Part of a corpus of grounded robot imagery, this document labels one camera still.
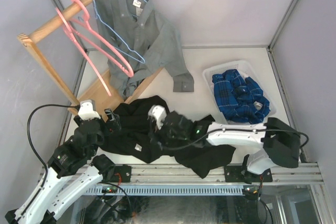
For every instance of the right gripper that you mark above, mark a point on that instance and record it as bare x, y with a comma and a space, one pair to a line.
156, 134

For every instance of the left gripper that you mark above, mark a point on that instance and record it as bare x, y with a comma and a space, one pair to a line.
113, 117

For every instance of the black shirt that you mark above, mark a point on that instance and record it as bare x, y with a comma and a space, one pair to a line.
133, 140

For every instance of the pink hanger of white shirt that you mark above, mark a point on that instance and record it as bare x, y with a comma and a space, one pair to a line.
69, 31

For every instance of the blue plaid shirt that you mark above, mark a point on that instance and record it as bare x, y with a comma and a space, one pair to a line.
240, 100

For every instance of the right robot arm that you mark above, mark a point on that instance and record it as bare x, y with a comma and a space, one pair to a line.
205, 145

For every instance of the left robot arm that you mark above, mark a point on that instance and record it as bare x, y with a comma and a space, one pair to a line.
72, 169

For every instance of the grey shirt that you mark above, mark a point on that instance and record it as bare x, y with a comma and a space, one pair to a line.
152, 35

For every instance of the white plastic basket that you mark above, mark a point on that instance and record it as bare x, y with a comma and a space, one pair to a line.
245, 70

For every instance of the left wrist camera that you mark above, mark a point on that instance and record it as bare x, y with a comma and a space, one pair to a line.
87, 110

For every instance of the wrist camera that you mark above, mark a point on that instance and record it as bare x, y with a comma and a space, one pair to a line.
87, 110
158, 114

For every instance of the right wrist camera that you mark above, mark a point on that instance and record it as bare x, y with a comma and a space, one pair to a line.
158, 114

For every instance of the aluminium mounting rail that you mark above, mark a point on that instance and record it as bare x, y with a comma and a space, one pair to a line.
174, 174

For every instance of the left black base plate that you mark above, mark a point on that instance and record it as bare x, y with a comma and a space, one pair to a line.
122, 174

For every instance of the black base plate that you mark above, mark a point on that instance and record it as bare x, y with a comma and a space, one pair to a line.
238, 174
122, 174

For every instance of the slotted grey cable duct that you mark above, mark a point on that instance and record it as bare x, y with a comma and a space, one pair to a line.
165, 190

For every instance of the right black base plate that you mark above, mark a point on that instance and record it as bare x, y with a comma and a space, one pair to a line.
238, 174

